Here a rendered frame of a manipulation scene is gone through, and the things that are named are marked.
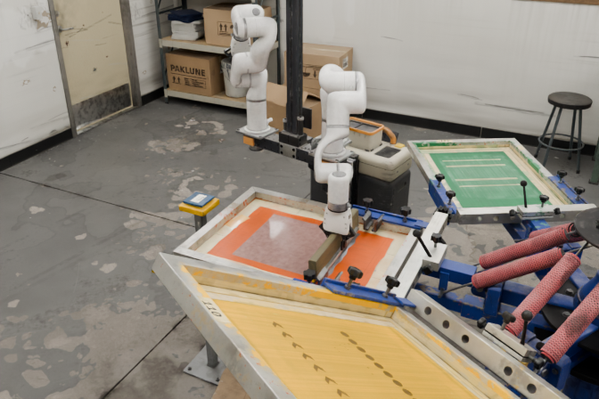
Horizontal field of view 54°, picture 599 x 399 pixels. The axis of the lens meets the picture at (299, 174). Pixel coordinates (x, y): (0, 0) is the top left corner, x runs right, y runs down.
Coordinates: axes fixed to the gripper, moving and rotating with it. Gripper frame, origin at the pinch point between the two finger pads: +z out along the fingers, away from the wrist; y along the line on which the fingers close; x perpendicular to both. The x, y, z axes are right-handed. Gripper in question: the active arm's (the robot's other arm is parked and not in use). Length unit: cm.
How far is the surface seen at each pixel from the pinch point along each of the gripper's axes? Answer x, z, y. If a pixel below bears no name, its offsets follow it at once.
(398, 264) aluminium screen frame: 0.2, 2.0, -24.3
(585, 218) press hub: -2, -30, -79
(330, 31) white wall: -380, 14, 167
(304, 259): 8.0, 5.5, 9.5
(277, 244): 3.3, 5.5, 23.3
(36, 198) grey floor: -101, 101, 295
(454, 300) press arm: 2.1, 9.6, -45.4
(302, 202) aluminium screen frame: -25.5, 2.0, 26.5
